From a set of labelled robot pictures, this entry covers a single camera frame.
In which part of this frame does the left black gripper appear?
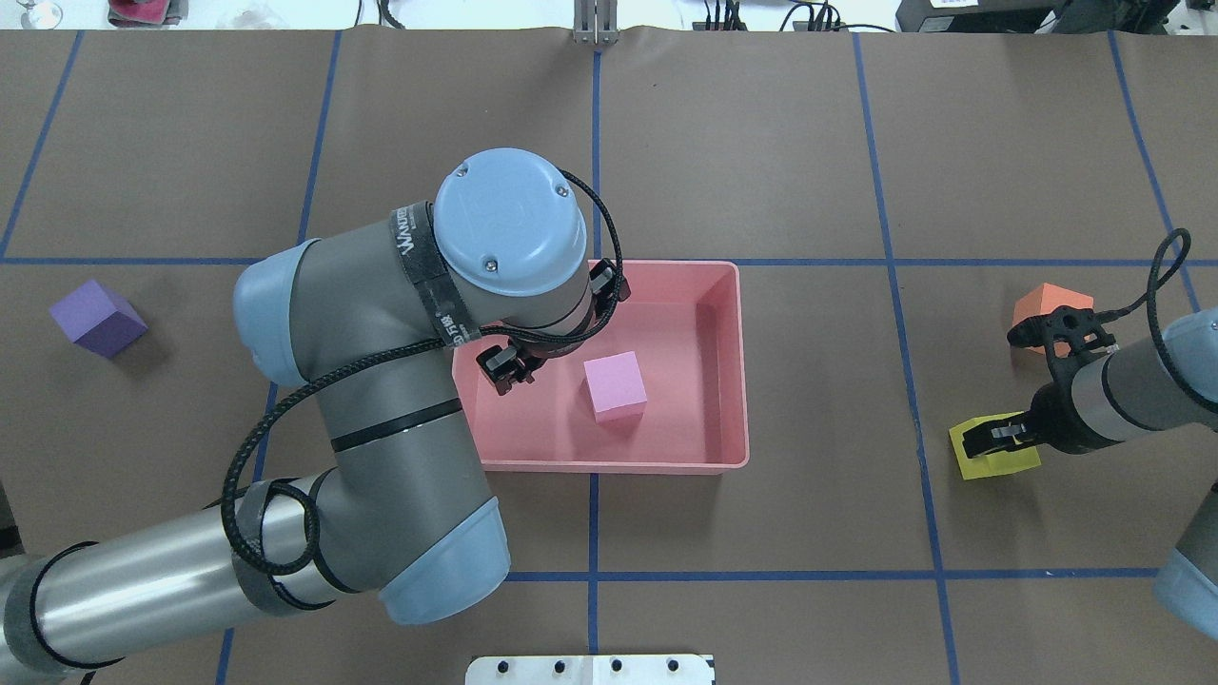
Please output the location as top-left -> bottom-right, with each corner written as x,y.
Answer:
476,261 -> 628,396

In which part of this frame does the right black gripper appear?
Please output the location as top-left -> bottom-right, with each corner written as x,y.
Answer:
961,408 -> 1051,460

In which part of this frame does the yellow foam cube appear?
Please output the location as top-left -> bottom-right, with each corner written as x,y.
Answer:
949,413 -> 1041,480

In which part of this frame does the pink foam cube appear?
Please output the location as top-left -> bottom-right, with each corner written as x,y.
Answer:
583,351 -> 648,424

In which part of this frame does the purple foam cube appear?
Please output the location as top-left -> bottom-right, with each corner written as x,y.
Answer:
49,279 -> 149,360

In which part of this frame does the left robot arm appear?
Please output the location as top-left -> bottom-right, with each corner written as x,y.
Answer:
2,147 -> 628,684

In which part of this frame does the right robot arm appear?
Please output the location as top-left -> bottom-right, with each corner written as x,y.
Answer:
949,306 -> 1216,479

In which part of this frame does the pink plastic bin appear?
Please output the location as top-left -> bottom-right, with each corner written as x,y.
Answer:
452,260 -> 750,477

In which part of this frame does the orange foam cube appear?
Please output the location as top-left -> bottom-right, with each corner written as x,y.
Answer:
1009,283 -> 1093,332

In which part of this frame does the black box device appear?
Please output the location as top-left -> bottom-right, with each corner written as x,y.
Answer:
894,1 -> 1063,34

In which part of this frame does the pink and grey pouch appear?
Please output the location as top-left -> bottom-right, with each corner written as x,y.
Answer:
106,0 -> 188,28

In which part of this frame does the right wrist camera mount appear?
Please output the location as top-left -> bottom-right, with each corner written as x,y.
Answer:
1006,306 -> 1118,360

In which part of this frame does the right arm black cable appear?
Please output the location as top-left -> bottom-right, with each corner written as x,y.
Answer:
1094,228 -> 1218,416

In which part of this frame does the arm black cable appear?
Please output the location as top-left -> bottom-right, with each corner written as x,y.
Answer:
220,169 -> 628,577
1094,228 -> 1218,416

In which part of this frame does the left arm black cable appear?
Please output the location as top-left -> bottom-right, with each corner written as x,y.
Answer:
220,169 -> 628,577

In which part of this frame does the aluminium frame post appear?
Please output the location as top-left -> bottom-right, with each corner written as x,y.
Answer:
572,0 -> 620,45

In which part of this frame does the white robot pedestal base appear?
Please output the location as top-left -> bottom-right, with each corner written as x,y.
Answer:
464,655 -> 717,684

